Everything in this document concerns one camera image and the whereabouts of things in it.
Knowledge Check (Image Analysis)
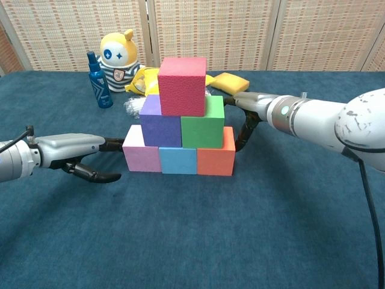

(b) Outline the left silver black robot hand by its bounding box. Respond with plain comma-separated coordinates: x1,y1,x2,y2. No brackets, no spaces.
29,133,126,184

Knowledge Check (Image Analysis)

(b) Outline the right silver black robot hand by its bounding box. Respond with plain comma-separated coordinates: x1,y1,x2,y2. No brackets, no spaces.
222,92,282,154

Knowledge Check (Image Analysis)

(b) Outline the green foam cube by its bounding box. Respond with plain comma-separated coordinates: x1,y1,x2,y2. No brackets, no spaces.
180,95,226,149

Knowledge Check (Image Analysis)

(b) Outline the orange foam cube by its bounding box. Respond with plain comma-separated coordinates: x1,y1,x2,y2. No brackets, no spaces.
196,126,236,177

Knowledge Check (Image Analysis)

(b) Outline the pink foam cube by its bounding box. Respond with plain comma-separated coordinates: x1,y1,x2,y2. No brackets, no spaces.
122,124,162,173

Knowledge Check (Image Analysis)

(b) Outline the red foam cube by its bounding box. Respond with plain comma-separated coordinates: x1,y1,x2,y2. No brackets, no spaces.
157,57,208,117

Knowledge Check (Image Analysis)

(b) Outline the purple foam cube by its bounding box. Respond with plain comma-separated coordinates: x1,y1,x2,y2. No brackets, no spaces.
139,94,183,148

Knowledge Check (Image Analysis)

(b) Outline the yellow sponge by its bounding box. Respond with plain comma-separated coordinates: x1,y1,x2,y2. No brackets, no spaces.
210,72,250,98

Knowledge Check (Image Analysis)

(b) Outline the blue spray bottle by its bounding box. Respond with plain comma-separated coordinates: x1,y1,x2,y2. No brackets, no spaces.
86,51,114,109

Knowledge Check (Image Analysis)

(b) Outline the bundle of clear straws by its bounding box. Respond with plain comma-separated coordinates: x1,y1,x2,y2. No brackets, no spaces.
123,87,220,117

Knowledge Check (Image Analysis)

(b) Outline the woven bamboo folding screen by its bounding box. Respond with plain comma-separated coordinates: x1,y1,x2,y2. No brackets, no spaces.
0,0,385,76

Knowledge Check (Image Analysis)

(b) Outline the light blue foam cube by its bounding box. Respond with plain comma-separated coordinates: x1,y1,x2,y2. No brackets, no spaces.
158,146,199,175

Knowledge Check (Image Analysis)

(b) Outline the yellow snack bag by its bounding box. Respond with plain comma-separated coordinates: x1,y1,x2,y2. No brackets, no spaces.
125,67,215,97

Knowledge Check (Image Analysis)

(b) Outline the yellow plush robot toy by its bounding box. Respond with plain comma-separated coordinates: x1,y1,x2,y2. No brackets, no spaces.
99,28,142,93

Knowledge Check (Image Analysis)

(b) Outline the teal felt table cloth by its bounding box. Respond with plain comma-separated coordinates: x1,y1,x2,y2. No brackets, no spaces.
0,70,385,289

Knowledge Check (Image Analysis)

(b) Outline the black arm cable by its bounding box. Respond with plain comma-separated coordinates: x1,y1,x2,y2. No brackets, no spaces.
341,144,384,289
0,125,34,153

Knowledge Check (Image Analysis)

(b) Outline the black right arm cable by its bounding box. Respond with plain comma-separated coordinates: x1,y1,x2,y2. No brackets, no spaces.
341,144,384,289

